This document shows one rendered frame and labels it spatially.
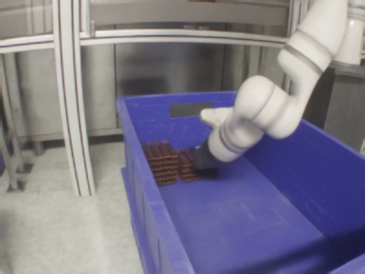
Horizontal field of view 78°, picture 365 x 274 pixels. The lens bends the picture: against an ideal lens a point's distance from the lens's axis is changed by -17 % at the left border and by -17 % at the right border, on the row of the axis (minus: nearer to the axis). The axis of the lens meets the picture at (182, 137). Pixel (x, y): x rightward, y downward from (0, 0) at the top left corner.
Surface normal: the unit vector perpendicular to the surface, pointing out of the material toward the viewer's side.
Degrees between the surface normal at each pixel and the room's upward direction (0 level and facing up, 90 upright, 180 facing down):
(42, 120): 90
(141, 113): 90
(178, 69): 90
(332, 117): 90
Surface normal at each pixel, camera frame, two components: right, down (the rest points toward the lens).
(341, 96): 0.11, 0.43
